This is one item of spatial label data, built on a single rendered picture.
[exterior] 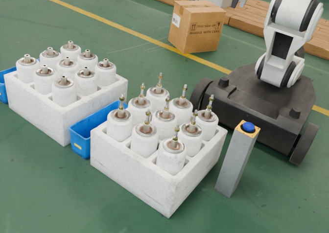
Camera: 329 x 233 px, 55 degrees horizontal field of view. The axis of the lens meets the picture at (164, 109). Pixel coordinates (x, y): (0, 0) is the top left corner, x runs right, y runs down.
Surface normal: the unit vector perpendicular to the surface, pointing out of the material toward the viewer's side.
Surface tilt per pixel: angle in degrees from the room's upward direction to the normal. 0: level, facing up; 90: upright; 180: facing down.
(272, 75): 106
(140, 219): 0
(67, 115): 90
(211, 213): 0
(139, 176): 90
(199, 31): 90
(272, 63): 30
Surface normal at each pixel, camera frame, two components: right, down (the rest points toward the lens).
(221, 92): -0.29, -0.28
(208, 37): 0.45, 0.57
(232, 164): -0.57, 0.41
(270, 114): 0.14, -0.80
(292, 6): -0.45, 0.05
